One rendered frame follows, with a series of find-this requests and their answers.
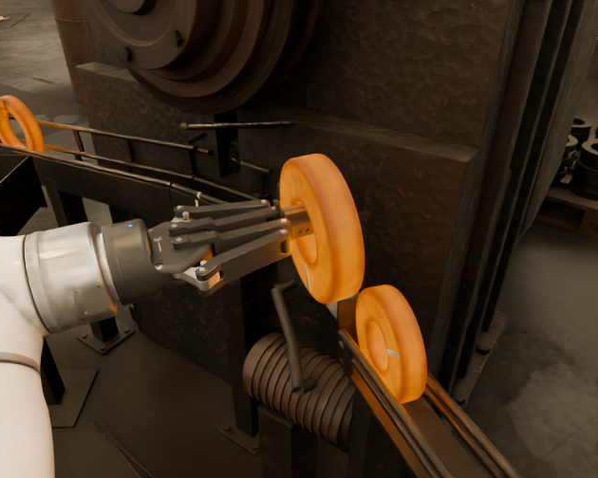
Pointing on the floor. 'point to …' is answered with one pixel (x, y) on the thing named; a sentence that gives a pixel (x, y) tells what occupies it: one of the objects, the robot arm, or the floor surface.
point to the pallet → (588, 181)
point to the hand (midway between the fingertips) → (316, 215)
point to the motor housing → (296, 406)
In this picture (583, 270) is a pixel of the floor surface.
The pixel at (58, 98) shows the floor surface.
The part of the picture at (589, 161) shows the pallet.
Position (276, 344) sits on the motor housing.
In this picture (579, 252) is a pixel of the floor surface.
